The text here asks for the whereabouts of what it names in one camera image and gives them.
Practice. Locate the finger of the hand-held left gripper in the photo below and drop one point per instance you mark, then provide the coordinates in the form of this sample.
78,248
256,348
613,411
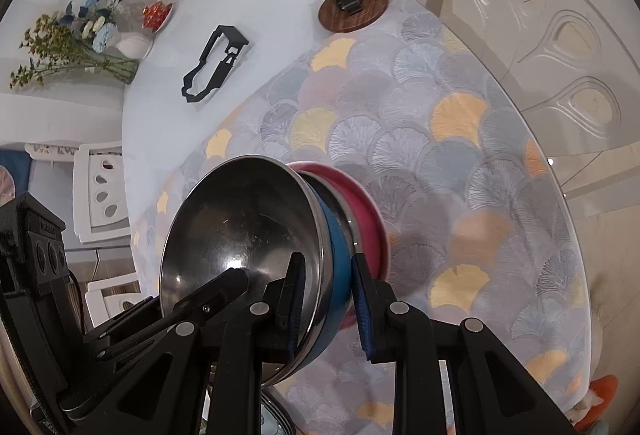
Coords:
220,290
135,315

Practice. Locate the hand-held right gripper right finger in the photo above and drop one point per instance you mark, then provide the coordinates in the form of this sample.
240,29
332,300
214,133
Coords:
362,310

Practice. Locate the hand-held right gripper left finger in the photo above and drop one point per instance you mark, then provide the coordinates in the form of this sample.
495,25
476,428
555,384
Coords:
296,300

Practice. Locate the blue steel bowl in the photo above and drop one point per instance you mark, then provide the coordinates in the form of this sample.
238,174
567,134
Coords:
240,225

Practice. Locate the red steel bowl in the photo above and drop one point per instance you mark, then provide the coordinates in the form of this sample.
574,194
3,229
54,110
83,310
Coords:
360,215

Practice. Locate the fan-patterned placemat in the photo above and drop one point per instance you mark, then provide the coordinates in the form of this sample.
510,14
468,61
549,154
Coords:
450,165

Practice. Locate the glass vase with flowers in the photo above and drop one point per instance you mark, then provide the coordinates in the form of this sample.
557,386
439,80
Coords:
117,65

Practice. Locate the orange plush toy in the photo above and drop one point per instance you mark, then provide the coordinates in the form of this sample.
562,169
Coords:
600,390

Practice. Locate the white dish with red contents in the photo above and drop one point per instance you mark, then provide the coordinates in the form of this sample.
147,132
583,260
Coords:
156,12

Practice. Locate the black plastic frame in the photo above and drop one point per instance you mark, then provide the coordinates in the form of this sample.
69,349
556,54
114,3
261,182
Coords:
232,50

